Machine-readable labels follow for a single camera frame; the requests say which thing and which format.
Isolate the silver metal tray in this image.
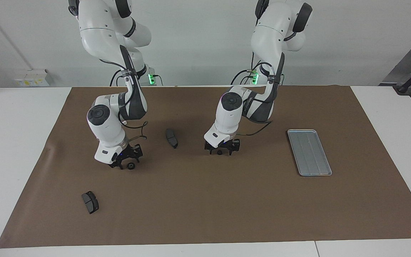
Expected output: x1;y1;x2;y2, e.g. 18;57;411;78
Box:
287;129;333;177

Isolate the grey brake pad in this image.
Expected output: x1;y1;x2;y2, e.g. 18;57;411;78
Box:
81;191;100;215
165;128;179;149

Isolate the brown table mat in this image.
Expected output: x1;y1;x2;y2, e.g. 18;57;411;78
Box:
0;85;411;249

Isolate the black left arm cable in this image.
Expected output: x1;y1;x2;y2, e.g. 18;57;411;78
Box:
236;52;285;137

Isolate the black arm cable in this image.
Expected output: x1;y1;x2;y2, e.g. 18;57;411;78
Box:
236;52;285;137
111;70;148;142

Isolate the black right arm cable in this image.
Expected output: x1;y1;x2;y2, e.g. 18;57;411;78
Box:
111;70;148;142

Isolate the black base power cable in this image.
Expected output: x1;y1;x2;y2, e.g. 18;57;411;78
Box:
230;68;253;85

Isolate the white wall socket box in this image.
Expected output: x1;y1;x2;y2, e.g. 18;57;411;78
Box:
14;69;54;87

